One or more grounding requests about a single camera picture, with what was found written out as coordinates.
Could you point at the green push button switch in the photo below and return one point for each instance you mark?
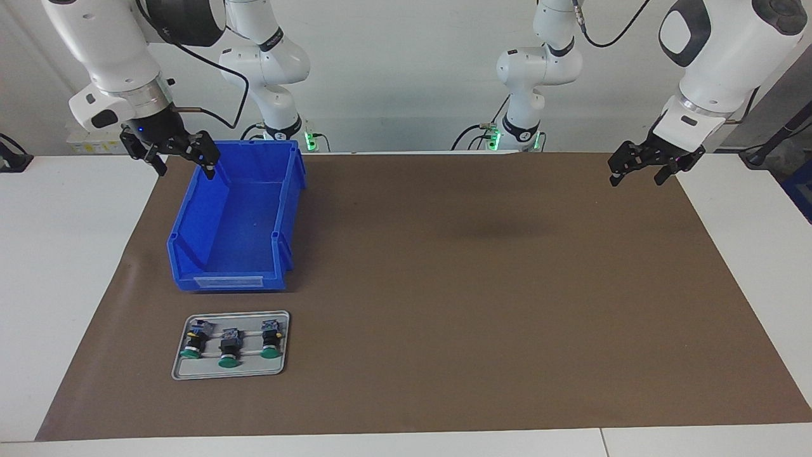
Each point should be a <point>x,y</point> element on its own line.
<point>194,341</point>
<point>229,348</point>
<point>271,341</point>

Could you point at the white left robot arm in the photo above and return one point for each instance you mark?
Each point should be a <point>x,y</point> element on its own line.
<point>717,57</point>

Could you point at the black stand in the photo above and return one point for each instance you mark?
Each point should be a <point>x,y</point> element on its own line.
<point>758,155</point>

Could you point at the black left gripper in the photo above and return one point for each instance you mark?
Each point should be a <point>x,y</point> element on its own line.
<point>666,152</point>

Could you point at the black table clamp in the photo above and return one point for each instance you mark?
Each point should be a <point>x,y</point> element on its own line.
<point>13,162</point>

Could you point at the blue plastic storage bin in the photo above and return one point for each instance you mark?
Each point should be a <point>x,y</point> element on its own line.
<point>241,241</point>

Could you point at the grey metal tray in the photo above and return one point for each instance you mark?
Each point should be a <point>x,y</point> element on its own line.
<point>247,369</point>

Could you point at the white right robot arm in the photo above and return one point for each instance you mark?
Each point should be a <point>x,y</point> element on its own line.
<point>108,44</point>

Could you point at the brown table mat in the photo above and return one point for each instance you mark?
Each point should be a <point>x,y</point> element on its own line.
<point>507,317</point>

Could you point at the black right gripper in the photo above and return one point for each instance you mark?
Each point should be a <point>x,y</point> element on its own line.
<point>158,130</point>

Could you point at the blue crate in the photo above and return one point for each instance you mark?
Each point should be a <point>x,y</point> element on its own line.
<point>802,190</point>

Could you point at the green lit base connector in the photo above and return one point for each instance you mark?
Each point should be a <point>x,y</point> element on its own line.
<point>310,138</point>
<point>493,139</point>

